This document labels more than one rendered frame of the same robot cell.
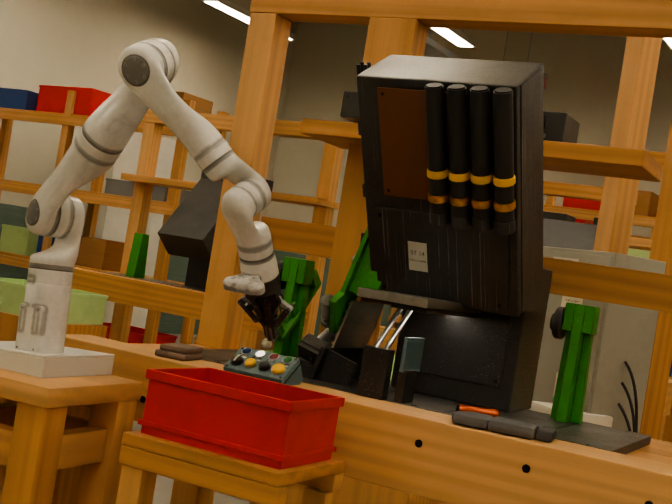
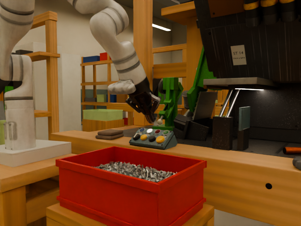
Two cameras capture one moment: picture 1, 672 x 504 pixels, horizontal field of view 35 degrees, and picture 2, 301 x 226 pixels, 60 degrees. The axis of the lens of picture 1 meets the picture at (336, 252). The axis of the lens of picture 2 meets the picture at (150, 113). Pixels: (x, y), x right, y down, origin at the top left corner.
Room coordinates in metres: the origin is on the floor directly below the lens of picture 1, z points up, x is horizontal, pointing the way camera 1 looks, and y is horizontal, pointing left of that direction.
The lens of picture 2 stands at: (1.37, -0.03, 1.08)
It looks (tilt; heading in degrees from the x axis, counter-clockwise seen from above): 4 degrees down; 9
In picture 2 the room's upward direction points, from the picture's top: straight up
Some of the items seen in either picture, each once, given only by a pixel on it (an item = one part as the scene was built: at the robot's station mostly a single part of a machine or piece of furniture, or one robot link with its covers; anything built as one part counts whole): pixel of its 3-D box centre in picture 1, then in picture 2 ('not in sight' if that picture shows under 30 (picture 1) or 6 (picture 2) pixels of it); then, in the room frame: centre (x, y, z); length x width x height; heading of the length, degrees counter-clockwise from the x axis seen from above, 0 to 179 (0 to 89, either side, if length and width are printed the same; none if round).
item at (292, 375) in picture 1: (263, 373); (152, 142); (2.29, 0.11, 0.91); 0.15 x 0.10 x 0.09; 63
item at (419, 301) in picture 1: (426, 304); (247, 85); (2.34, -0.22, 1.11); 0.39 x 0.16 x 0.03; 153
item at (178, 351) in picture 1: (179, 351); (109, 134); (2.42, 0.32, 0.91); 0.10 x 0.08 x 0.03; 163
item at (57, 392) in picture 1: (36, 379); (23, 164); (2.21, 0.58, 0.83); 0.32 x 0.32 x 0.04; 66
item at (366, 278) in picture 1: (375, 270); (211, 72); (2.45, -0.10, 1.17); 0.13 x 0.12 x 0.20; 63
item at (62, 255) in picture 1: (56, 234); (18, 79); (2.22, 0.59, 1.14); 0.09 x 0.09 x 0.17; 44
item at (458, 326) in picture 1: (471, 328); (270, 97); (2.54, -0.35, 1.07); 0.30 x 0.18 x 0.34; 63
